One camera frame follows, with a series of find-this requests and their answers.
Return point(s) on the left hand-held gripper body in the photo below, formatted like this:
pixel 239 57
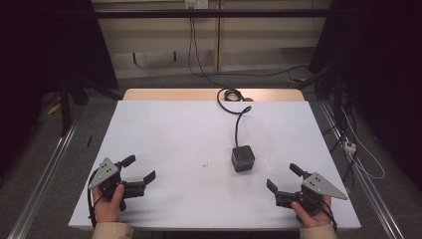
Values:
pixel 109 179

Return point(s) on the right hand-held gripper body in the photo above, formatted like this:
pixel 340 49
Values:
pixel 320 187

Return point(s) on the person's left hand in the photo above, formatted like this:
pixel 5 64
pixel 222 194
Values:
pixel 107 210

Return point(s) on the person's right hand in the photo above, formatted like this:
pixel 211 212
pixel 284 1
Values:
pixel 315 219

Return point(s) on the black cube device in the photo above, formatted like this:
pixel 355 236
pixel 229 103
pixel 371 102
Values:
pixel 243 159

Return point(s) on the white power strip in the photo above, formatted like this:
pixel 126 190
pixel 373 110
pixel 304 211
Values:
pixel 349 147

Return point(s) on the white table sheet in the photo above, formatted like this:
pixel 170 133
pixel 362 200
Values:
pixel 185 139

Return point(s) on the black metal stand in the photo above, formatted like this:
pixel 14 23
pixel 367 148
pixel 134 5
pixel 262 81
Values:
pixel 65 113
pixel 337 99

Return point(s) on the yellow floor tape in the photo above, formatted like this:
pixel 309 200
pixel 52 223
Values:
pixel 53 108

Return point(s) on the black horizontal bar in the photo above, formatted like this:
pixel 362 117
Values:
pixel 212 13

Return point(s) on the metal floor rail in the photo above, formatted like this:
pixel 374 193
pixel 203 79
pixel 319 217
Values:
pixel 371 189
pixel 40 186

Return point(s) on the white wall socket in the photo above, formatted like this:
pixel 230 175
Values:
pixel 196 3

